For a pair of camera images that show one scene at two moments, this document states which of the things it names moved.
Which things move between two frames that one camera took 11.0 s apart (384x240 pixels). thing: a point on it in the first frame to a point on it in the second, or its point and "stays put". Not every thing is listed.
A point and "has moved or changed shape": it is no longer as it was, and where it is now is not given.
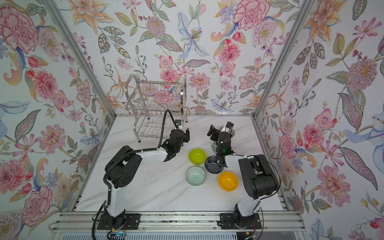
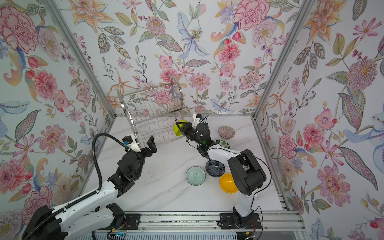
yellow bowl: [228, 181] stays put
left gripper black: [186, 136] to [153, 149]
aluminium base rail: [175, 222] stays put
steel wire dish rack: [150, 100] has moved or changed shape
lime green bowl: [197, 156] to [176, 131]
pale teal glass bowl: [195, 175] stays put
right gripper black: [213, 131] to [185, 132]
